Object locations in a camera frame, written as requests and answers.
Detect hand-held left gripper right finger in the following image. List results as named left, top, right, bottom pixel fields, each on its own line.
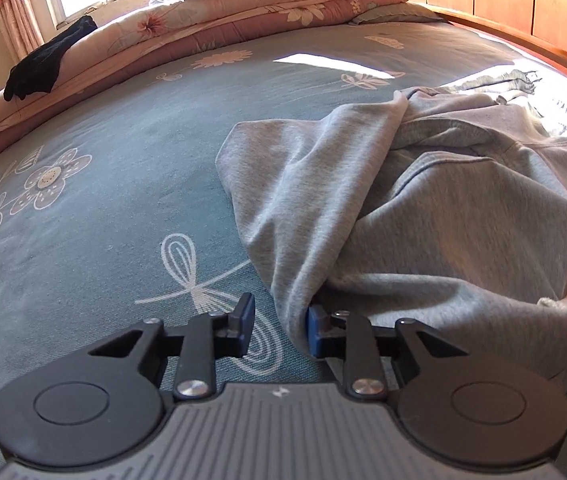
left=306, top=304, right=469, bottom=403

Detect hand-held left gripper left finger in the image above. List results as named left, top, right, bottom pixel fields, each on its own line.
left=88, top=292, right=257, bottom=403

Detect grey sweatpants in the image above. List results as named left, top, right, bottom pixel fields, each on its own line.
left=216, top=67, right=567, bottom=391

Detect teal floral bed sheet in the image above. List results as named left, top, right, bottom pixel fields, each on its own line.
left=0, top=5, right=567, bottom=480

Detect black garment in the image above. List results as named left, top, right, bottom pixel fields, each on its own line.
left=4, top=15, right=99, bottom=102

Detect wooden headboard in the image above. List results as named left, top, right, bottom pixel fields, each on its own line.
left=378, top=0, right=567, bottom=91

